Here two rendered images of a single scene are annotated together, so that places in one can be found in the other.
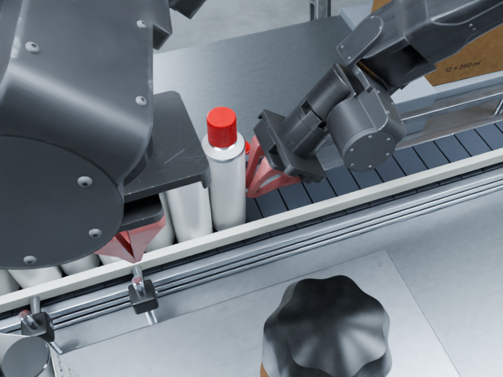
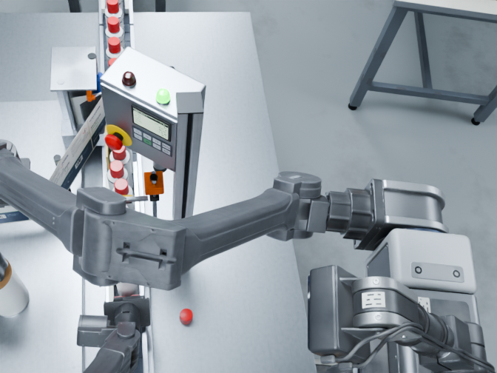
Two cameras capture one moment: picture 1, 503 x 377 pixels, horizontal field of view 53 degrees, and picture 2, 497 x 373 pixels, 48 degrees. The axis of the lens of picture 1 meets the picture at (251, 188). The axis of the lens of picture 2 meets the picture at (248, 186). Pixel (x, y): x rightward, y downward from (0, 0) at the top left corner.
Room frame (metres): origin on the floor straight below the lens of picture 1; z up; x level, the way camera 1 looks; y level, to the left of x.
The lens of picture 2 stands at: (0.60, -0.38, 2.30)
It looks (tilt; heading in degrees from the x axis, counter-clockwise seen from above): 61 degrees down; 88
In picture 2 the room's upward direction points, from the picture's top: 16 degrees clockwise
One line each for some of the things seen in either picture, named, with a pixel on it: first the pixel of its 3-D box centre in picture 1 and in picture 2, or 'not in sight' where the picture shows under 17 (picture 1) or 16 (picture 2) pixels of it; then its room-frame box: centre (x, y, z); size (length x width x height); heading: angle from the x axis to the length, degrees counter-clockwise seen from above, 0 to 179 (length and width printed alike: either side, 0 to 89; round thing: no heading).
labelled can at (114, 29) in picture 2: not in sight; (115, 45); (0.15, 0.72, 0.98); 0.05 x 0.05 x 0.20
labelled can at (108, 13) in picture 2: not in sight; (115, 26); (0.12, 0.79, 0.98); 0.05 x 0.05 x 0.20
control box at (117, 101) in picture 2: not in sight; (153, 113); (0.40, 0.24, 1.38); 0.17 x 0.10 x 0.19; 164
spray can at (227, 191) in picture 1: (224, 174); (126, 280); (0.39, 0.03, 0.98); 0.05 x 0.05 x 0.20
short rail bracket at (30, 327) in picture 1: (41, 322); not in sight; (0.24, 0.25, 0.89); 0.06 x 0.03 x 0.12; 19
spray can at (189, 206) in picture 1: (187, 191); not in sight; (0.37, 0.08, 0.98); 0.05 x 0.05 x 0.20
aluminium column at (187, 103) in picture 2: not in sight; (183, 192); (0.48, 0.20, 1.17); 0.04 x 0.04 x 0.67; 19
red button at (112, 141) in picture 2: not in sight; (115, 140); (0.34, 0.20, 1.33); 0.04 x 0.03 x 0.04; 164
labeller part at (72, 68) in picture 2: not in sight; (73, 68); (0.13, 0.48, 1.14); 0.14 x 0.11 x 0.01; 109
